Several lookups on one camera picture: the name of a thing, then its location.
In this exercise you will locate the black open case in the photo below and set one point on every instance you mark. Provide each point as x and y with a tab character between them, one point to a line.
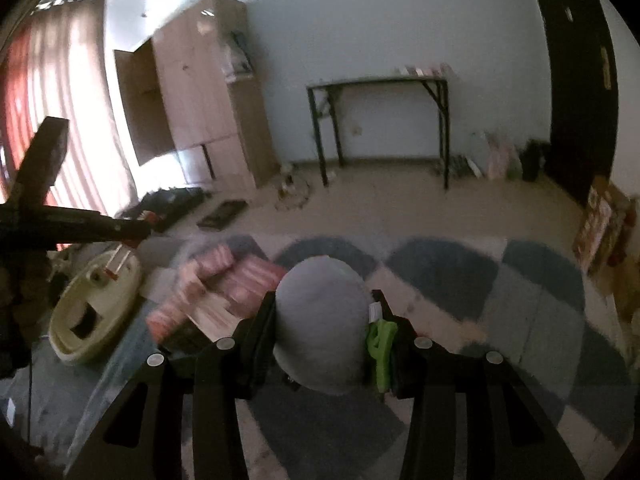
169	205

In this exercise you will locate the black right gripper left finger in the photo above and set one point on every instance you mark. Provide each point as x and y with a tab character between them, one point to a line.
139	436

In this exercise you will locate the black foam tray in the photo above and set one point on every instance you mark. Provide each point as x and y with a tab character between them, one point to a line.
224	214

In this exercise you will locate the red white lantern box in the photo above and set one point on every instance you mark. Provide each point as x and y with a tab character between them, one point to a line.
215	291

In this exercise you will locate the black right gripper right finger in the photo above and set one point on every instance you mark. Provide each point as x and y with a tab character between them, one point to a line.
472	417

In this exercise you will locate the wooden wardrobe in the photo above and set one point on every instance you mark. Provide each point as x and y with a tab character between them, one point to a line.
190	91

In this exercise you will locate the cream plastic basin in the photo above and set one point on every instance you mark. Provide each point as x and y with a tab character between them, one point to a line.
94	306

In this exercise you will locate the red striped curtain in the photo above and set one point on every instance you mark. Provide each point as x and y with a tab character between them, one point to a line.
55	67

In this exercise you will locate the black folding table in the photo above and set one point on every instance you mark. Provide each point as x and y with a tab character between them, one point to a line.
383	117

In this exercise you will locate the colourful box by door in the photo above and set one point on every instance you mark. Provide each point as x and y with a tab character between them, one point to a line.
607	224

